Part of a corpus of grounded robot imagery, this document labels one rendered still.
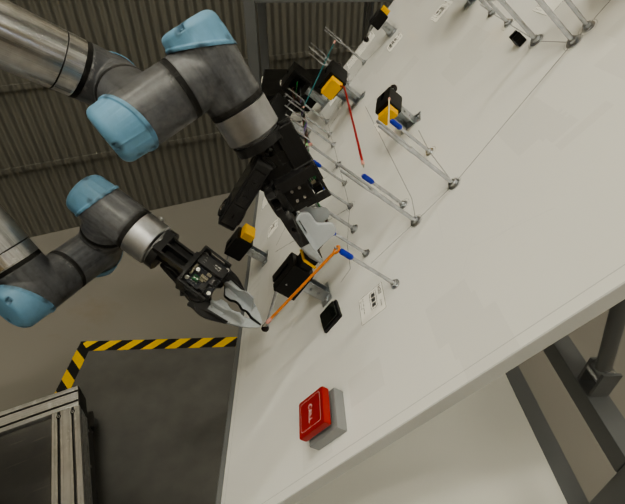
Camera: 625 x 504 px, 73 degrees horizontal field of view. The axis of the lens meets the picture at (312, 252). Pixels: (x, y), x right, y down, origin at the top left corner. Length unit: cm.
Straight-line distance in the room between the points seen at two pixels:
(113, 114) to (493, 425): 86
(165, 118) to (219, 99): 7
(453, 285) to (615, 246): 16
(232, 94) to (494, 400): 80
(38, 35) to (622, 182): 62
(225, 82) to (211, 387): 160
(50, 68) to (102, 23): 222
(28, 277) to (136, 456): 126
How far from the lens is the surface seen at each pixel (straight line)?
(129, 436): 196
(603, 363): 80
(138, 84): 54
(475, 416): 99
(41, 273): 75
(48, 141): 300
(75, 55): 63
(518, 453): 98
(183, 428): 191
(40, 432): 185
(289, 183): 58
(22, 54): 62
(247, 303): 73
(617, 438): 82
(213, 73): 54
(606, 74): 57
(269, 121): 56
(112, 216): 72
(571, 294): 42
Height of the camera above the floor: 159
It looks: 38 degrees down
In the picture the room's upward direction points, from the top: straight up
